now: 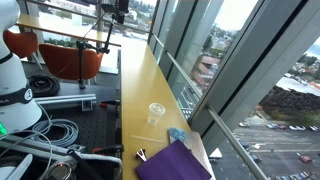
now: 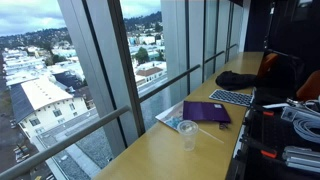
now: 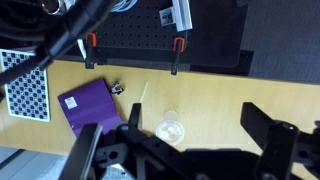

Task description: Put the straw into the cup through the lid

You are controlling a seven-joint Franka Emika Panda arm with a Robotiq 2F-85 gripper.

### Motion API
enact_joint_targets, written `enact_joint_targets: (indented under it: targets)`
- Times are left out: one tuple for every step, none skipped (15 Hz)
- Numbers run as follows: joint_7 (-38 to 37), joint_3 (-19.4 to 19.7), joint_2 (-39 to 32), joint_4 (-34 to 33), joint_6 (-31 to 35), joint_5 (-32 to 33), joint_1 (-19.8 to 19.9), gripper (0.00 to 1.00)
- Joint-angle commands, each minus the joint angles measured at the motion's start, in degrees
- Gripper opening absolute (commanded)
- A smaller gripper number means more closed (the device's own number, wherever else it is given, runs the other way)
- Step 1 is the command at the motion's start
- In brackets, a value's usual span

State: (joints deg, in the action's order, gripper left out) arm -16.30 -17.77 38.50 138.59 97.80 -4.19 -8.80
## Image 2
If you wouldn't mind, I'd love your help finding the clear plastic straw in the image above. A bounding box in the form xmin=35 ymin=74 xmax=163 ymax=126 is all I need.
xmin=199 ymin=128 xmax=226 ymax=145

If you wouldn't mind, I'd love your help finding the clear plastic cup with lid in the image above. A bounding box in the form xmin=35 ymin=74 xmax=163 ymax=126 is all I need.
xmin=176 ymin=120 xmax=200 ymax=152

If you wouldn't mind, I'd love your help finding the wide grey window column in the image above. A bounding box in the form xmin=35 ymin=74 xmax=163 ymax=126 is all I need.
xmin=160 ymin=0 xmax=205 ymax=106

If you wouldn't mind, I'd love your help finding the purple folder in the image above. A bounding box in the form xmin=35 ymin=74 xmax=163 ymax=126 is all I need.
xmin=182 ymin=100 xmax=232 ymax=124

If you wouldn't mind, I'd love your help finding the white computer keyboard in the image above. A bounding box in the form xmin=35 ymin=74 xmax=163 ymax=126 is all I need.
xmin=208 ymin=88 xmax=255 ymax=108

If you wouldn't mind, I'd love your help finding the black cloth bundle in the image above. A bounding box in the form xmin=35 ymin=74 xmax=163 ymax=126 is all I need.
xmin=215 ymin=70 xmax=258 ymax=92

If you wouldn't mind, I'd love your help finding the grey metal window railing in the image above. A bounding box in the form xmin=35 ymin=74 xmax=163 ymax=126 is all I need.
xmin=0 ymin=42 xmax=239 ymax=180

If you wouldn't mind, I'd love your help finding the orange chair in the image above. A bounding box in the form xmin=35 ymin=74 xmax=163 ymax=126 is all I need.
xmin=256 ymin=52 xmax=280 ymax=80
xmin=295 ymin=69 xmax=320 ymax=103

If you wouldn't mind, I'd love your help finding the white flat strip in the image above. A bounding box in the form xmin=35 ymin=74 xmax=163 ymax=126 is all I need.
xmin=262 ymin=102 xmax=291 ymax=110

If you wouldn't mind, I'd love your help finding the black chair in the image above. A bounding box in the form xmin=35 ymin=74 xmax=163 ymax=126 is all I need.
xmin=252 ymin=49 xmax=306 ymax=106

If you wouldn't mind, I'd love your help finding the black optical breadboard table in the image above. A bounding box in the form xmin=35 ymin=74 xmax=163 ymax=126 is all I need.
xmin=225 ymin=105 xmax=320 ymax=180

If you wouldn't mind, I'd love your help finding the grey adapter box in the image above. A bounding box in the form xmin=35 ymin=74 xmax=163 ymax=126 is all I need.
xmin=280 ymin=105 xmax=300 ymax=123

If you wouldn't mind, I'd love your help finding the aluminium extrusion bar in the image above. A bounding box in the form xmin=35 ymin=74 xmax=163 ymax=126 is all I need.
xmin=281 ymin=145 xmax=320 ymax=174

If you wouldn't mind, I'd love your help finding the grey slanted window post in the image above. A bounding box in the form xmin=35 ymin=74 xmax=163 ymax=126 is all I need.
xmin=57 ymin=0 xmax=147 ymax=158

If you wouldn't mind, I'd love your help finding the black clamp with red handle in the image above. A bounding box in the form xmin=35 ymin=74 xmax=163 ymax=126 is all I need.
xmin=249 ymin=105 xmax=276 ymax=118
xmin=239 ymin=134 xmax=279 ymax=160

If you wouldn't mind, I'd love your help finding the black camera stand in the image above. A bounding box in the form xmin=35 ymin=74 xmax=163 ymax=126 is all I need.
xmin=263 ymin=0 xmax=278 ymax=51

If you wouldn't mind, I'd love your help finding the grey cable coil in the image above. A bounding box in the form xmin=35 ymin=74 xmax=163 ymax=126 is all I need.
xmin=292 ymin=111 xmax=320 ymax=145

